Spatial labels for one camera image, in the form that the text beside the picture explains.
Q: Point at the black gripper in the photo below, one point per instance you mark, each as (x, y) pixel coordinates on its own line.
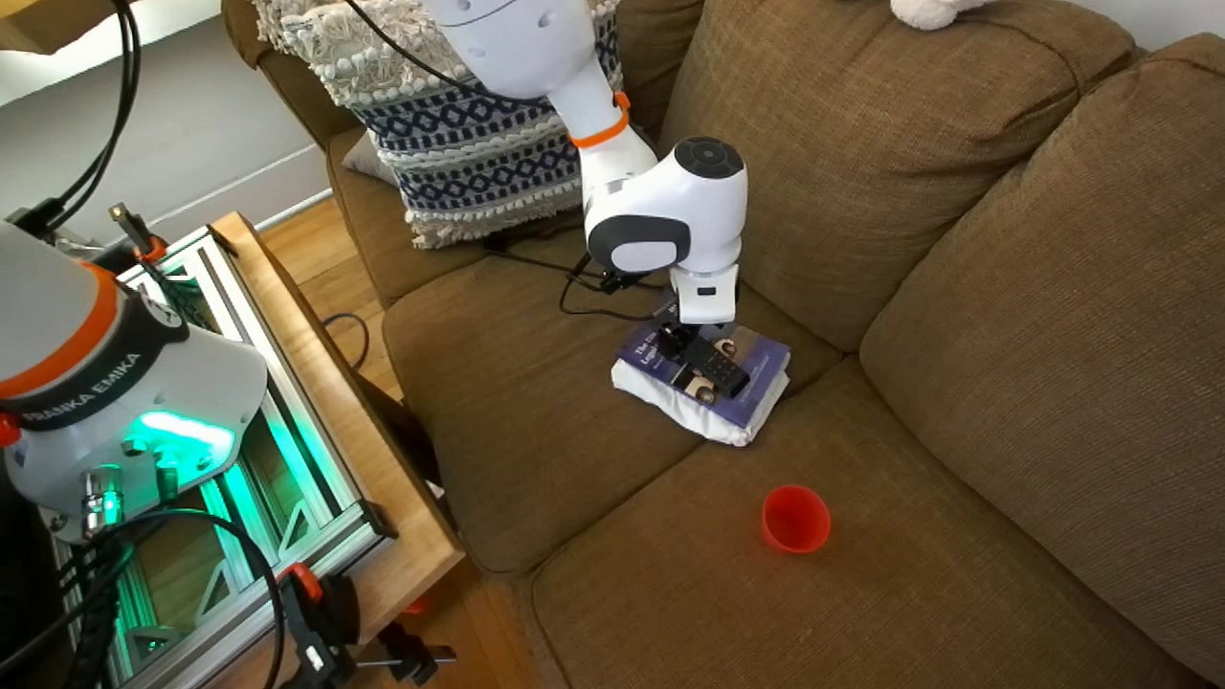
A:
(689, 330)

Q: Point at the black remote control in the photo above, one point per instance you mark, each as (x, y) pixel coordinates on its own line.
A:
(721, 373)

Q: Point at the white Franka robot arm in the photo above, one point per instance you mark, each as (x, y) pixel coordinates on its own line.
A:
(676, 193)

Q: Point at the purple cover paperback book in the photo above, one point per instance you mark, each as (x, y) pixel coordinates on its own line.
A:
(764, 383)

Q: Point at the brown seat cushion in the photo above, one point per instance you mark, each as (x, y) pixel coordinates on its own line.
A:
(509, 383)
(894, 589)

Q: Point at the red plastic cup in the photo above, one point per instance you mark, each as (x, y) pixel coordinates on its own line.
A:
(798, 522)

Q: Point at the wide brown back cushion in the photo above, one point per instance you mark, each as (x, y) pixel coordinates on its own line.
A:
(865, 168)

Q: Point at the blue white patterned pillow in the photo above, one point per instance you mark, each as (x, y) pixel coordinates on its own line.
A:
(445, 168)

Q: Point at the brown fabric sofa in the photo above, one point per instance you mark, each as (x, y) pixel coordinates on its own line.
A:
(384, 244)

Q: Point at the wooden side table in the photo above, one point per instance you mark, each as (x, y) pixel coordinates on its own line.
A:
(367, 472)

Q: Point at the tall brown back cushion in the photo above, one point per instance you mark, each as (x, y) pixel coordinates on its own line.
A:
(1086, 330)

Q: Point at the white plush toy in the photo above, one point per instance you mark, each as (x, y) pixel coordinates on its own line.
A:
(932, 9)

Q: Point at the large orange black clamp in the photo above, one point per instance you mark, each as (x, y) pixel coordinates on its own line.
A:
(317, 624)

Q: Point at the small orange black clamp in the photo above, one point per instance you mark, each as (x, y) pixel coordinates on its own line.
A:
(137, 235)

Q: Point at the tan wooden shelf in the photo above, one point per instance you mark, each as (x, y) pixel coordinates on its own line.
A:
(51, 22)

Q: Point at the aluminium profile frame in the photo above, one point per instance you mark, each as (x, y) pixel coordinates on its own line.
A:
(317, 483)

